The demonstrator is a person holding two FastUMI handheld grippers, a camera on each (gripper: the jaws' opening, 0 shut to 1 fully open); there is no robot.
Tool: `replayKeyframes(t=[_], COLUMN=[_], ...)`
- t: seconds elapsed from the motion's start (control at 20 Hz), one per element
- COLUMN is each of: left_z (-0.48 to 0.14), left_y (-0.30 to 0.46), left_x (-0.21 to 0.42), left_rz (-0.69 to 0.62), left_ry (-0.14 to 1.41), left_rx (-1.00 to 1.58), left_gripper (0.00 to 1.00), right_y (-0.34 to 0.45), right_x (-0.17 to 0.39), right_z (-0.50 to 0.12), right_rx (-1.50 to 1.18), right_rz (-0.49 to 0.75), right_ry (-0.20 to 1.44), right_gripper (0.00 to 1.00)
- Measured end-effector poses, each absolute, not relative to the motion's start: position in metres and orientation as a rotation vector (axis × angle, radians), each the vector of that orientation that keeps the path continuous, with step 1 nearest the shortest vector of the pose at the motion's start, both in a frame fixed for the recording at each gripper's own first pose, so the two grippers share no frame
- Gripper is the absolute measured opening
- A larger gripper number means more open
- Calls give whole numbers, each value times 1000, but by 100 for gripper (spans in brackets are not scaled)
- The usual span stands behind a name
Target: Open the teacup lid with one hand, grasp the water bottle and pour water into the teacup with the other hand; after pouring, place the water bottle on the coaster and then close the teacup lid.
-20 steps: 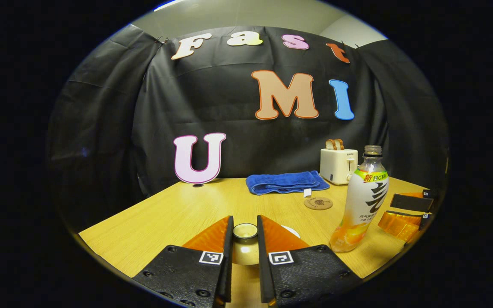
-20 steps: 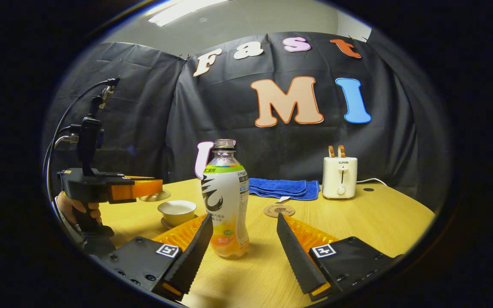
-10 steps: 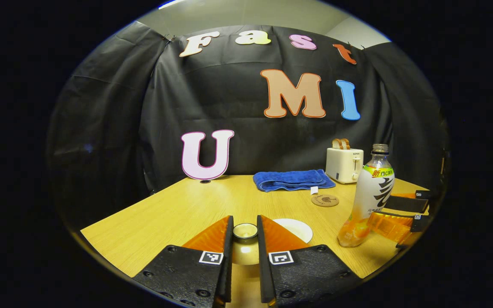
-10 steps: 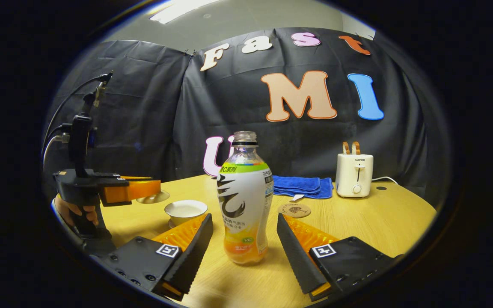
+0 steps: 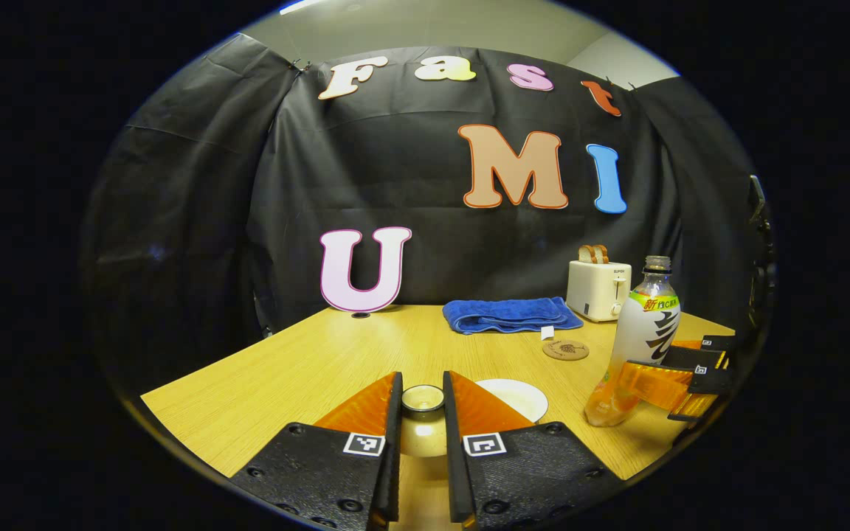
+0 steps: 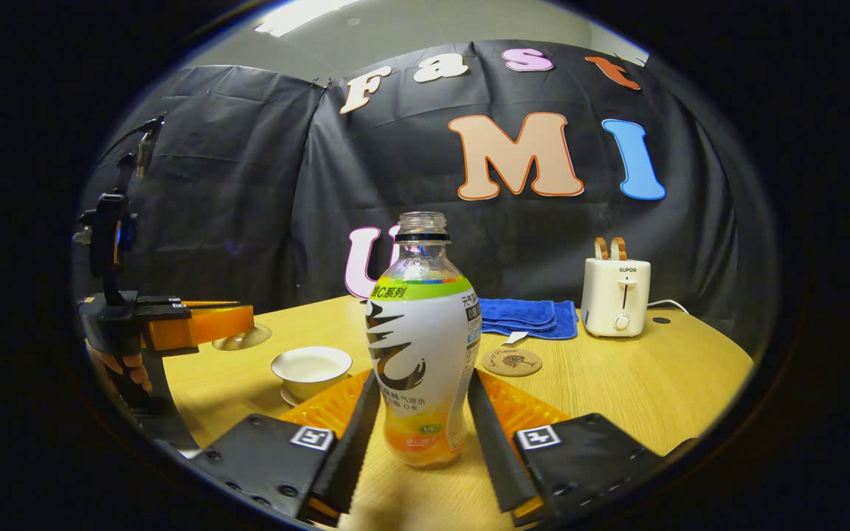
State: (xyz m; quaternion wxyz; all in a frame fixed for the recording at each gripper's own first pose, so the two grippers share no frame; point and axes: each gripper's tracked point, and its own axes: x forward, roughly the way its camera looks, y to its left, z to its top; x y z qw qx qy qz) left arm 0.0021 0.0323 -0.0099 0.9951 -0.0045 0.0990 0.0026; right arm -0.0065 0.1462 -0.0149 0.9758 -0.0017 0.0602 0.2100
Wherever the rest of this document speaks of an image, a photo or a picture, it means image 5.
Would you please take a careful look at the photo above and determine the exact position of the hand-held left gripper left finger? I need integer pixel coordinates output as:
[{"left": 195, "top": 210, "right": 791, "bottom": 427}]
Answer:
[{"left": 229, "top": 371, "right": 404, "bottom": 531}]

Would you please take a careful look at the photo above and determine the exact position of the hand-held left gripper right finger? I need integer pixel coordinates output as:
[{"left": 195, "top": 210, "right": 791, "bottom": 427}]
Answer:
[{"left": 443, "top": 370, "right": 610, "bottom": 529}]

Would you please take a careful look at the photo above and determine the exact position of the cream teacup lid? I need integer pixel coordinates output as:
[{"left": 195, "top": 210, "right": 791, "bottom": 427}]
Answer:
[{"left": 400, "top": 384, "right": 446, "bottom": 458}]

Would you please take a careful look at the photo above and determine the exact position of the clear plastic water bottle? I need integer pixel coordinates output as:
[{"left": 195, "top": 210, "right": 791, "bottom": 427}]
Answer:
[{"left": 584, "top": 255, "right": 682, "bottom": 428}]

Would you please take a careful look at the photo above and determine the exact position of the cream ceramic teacup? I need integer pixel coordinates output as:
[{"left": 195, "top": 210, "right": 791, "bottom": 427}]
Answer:
[{"left": 475, "top": 378, "right": 549, "bottom": 423}]

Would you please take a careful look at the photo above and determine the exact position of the round wooden coaster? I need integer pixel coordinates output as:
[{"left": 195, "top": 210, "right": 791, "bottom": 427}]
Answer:
[{"left": 542, "top": 339, "right": 590, "bottom": 361}]

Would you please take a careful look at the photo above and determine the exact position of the white toaster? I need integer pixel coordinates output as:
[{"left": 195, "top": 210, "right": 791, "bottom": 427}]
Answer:
[{"left": 567, "top": 260, "right": 632, "bottom": 323}]

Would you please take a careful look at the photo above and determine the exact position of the folded blue towel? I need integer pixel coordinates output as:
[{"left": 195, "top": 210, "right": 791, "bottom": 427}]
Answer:
[{"left": 443, "top": 296, "right": 584, "bottom": 341}]

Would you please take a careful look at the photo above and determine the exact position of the black backdrop cloth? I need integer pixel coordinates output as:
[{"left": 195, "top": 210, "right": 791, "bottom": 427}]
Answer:
[{"left": 78, "top": 33, "right": 765, "bottom": 392}]

